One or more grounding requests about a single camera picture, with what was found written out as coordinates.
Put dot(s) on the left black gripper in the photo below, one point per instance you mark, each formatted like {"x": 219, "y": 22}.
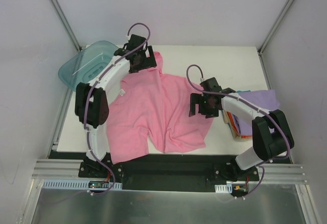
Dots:
{"x": 147, "y": 62}

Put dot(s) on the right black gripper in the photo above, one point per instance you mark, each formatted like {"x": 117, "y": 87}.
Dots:
{"x": 198, "y": 105}

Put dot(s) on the pink t shirt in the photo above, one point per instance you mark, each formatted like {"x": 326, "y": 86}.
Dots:
{"x": 154, "y": 106}

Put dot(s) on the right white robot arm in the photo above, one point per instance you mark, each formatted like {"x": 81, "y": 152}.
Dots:
{"x": 271, "y": 135}

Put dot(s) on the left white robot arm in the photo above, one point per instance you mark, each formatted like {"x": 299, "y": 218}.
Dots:
{"x": 91, "y": 104}

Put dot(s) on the teal folded t shirt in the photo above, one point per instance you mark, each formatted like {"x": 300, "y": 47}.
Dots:
{"x": 244, "y": 91}

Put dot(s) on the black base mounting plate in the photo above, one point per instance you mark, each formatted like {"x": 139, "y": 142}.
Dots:
{"x": 157, "y": 172}

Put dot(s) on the purple folded t shirt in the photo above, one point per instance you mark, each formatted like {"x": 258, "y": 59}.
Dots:
{"x": 264, "y": 98}

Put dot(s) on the teal plastic tub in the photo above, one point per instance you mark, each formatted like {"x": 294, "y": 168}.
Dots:
{"x": 86, "y": 66}

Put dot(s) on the right white cable duct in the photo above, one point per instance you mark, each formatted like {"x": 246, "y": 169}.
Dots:
{"x": 223, "y": 188}

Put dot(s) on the white cable duct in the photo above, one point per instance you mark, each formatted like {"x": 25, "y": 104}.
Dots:
{"x": 81, "y": 185}
{"x": 223, "y": 188}

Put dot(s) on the left aluminium frame post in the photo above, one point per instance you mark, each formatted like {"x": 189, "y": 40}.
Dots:
{"x": 62, "y": 18}

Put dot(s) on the aluminium frame post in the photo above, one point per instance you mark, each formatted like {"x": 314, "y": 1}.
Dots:
{"x": 62, "y": 18}
{"x": 283, "y": 13}

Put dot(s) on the front aluminium frame rail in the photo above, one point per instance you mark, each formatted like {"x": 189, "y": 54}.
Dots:
{"x": 56, "y": 169}

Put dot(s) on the right aluminium frame post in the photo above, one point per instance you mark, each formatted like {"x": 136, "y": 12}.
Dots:
{"x": 283, "y": 13}

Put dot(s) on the left white cable duct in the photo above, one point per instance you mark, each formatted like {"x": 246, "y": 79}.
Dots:
{"x": 81, "y": 185}

